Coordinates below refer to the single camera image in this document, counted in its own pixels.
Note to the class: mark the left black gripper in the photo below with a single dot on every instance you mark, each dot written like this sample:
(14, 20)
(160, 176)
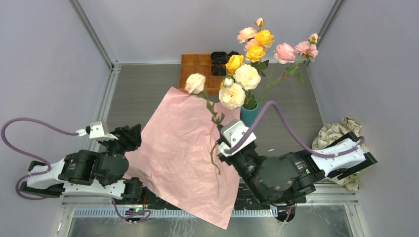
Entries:
(130, 137)

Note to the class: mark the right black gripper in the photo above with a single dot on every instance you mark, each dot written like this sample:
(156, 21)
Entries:
(226, 159)

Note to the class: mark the pink wrapping paper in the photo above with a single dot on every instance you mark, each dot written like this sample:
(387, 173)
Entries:
(177, 160)

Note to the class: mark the white rose stem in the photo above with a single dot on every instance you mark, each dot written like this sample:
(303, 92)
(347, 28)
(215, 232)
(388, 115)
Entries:
(195, 85)

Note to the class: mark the pink rose stem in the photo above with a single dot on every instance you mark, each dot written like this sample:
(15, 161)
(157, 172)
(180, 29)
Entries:
(293, 56)

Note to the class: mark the yellow pink flower bunch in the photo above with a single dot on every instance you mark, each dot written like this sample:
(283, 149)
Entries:
(245, 73)

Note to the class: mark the peach rose stem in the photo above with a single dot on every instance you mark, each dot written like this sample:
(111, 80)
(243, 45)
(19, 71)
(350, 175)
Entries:
(247, 35)

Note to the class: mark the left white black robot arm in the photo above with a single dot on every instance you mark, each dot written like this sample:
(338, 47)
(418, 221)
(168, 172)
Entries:
(85, 173)

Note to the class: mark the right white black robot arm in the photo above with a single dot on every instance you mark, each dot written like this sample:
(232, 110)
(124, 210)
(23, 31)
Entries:
(289, 178)

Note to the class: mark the teal vase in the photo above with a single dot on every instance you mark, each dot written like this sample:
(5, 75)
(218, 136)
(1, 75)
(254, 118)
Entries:
(249, 115)

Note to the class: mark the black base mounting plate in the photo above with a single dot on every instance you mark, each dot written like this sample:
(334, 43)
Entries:
(244, 200)

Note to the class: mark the crumpled cream patterned cloth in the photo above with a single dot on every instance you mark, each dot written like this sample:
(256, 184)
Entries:
(331, 132)

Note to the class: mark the orange compartment tray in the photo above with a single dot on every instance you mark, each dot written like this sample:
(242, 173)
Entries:
(198, 63)

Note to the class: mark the dark rolled cloth middle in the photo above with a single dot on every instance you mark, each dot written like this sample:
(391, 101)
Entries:
(218, 70)

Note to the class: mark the dark rolled cloth back-left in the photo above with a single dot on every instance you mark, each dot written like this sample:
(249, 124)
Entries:
(219, 58)

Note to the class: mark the dark rolled cloth back-right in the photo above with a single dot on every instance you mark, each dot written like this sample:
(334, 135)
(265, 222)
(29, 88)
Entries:
(233, 53)

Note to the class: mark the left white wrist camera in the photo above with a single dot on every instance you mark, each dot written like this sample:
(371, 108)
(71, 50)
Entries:
(98, 131)

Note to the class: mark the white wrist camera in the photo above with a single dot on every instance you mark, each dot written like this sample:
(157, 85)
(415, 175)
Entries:
(98, 131)
(230, 136)

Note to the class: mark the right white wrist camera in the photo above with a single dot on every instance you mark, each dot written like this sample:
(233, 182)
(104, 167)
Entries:
(230, 136)

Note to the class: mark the aluminium front rail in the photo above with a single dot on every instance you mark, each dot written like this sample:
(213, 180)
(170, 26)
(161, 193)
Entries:
(326, 194)

